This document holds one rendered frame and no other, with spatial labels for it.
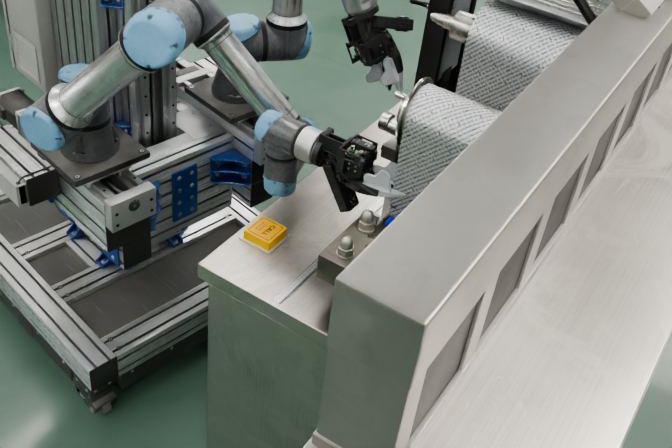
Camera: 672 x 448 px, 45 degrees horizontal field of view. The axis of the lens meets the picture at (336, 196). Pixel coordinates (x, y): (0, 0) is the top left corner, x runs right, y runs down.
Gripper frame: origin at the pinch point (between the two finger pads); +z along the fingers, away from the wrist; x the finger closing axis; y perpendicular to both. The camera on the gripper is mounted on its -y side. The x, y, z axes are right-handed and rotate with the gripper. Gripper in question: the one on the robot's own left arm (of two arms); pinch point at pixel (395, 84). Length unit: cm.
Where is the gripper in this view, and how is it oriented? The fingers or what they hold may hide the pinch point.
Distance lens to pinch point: 194.1
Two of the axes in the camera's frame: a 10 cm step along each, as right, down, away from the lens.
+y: -7.7, 5.1, -3.8
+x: 5.5, 2.3, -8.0
